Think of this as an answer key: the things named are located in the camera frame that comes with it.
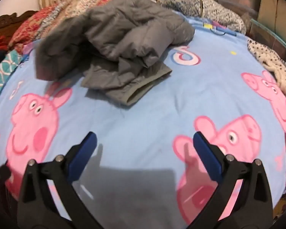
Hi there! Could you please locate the teal white patterned cloth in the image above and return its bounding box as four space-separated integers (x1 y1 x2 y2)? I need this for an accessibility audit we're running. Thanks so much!
0 50 23 104

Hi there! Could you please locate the blue pig-print bedsheet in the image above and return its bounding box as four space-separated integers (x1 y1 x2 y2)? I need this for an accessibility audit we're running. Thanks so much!
0 11 286 229

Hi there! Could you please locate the clear plastic storage box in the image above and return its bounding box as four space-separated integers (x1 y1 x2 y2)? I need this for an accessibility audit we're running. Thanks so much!
214 0 261 30

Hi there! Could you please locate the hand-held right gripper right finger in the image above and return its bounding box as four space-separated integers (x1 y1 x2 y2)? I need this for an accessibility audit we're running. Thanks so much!
193 131 274 229

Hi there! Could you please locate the grey speckled knit blanket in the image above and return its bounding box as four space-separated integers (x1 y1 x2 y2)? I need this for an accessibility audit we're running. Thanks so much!
146 0 247 35

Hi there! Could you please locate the white black-dotted cloth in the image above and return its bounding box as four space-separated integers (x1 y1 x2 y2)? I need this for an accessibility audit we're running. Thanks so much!
247 38 286 108

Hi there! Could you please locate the brown knitted cloth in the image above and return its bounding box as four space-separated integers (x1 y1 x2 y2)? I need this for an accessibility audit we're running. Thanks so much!
0 11 37 53

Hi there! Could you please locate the grey puffer jacket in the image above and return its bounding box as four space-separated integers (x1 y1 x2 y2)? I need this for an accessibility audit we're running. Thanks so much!
36 0 196 106

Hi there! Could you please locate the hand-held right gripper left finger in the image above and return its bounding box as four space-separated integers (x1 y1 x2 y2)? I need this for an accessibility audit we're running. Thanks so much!
17 131 98 229

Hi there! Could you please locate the red patchwork quilt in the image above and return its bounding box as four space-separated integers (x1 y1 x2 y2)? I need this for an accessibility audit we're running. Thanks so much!
8 0 151 54

